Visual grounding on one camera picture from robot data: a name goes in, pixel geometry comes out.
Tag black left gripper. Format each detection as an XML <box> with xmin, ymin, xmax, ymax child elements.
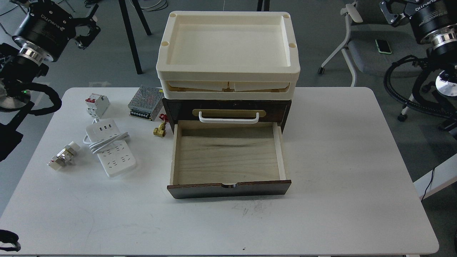
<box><xmin>12</xmin><ymin>0</ymin><xmax>101</xmax><ymax>62</ymax></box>

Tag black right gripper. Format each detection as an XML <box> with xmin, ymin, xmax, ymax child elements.
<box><xmin>379</xmin><ymin>0</ymin><xmax>457</xmax><ymax>54</ymax></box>

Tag white power strip with cable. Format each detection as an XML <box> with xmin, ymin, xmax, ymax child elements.
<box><xmin>83</xmin><ymin>118</ymin><xmax>136</xmax><ymax>177</ymax></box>

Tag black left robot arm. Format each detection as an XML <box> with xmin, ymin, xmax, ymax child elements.
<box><xmin>0</xmin><ymin>0</ymin><xmax>101</xmax><ymax>160</ymax></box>

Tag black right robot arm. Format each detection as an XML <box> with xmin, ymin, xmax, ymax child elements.
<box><xmin>379</xmin><ymin>0</ymin><xmax>457</xmax><ymax>131</ymax></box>

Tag green smartphone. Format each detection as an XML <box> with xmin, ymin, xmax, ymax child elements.
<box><xmin>375</xmin><ymin>39</ymin><xmax>393</xmax><ymax>54</ymax></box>

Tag grey office chair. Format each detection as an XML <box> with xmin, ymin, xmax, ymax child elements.
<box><xmin>318</xmin><ymin>0</ymin><xmax>426</xmax><ymax>86</ymax></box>

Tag black table legs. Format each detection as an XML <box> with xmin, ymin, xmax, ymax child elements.
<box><xmin>118</xmin><ymin>0</ymin><xmax>152</xmax><ymax>75</ymax></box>

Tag white red circuit breaker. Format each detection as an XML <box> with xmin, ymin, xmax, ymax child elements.
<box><xmin>85</xmin><ymin>93</ymin><xmax>110</xmax><ymax>119</ymax></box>

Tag metal mesh power supply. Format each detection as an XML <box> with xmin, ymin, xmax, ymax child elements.
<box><xmin>128</xmin><ymin>86</ymin><xmax>164</xmax><ymax>121</ymax></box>

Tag cream plastic stacked tray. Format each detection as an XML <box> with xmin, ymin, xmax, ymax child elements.
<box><xmin>156</xmin><ymin>10</ymin><xmax>300</xmax><ymax>100</ymax></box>

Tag white metal pipe fitting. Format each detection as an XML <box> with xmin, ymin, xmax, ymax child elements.
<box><xmin>47</xmin><ymin>141</ymin><xmax>80</xmax><ymax>171</ymax></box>

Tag white side table edge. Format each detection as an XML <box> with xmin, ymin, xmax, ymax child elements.
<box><xmin>413</xmin><ymin>154</ymin><xmax>457</xmax><ymax>200</ymax></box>

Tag open wooden drawer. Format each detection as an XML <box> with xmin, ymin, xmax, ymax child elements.
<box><xmin>167</xmin><ymin>120</ymin><xmax>292</xmax><ymax>199</ymax></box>

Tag brass valve red handle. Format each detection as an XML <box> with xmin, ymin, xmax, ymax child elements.
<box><xmin>153</xmin><ymin>114</ymin><xmax>169</xmax><ymax>138</ymax></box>

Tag white drawer handle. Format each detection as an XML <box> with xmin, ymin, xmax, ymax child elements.
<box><xmin>199</xmin><ymin>111</ymin><xmax>260</xmax><ymax>125</ymax></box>

